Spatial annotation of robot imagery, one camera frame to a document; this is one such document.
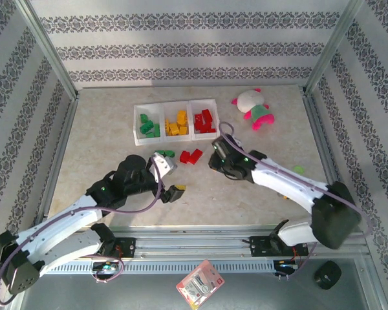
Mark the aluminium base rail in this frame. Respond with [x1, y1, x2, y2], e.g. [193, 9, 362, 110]
[19, 234, 368, 259]

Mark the white three-compartment container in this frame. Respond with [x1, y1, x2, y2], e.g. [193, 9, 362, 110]
[132, 98, 221, 146]

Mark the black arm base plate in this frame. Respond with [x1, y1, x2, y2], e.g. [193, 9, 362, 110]
[249, 235, 310, 258]
[96, 237, 137, 259]

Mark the slotted grey cable duct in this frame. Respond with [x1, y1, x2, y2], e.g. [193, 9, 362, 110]
[30, 260, 276, 274]

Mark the black round puck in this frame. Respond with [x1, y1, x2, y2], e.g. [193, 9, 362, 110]
[314, 260, 342, 291]

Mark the small controller board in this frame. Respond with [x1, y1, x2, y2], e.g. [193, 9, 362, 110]
[274, 260, 303, 272]
[91, 261, 120, 274]

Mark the aluminium frame post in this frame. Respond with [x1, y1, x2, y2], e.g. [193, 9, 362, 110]
[14, 0, 80, 101]
[303, 0, 366, 96]

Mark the aluminium side rail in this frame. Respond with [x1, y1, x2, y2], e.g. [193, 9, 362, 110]
[300, 87, 356, 233]
[30, 92, 80, 236]

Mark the white and pink plush toy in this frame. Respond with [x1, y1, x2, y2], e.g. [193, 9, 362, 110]
[231, 87, 275, 132]

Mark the pink card blister package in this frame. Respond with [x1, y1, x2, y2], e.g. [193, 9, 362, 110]
[175, 259, 226, 306]

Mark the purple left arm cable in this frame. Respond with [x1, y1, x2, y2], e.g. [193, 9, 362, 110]
[0, 176, 165, 307]

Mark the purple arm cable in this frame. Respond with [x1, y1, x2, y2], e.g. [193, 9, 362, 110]
[219, 121, 373, 242]
[0, 176, 165, 307]

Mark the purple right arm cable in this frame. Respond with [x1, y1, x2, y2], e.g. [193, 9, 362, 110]
[219, 121, 373, 242]

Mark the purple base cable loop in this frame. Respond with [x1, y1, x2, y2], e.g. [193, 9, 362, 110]
[91, 254, 124, 285]

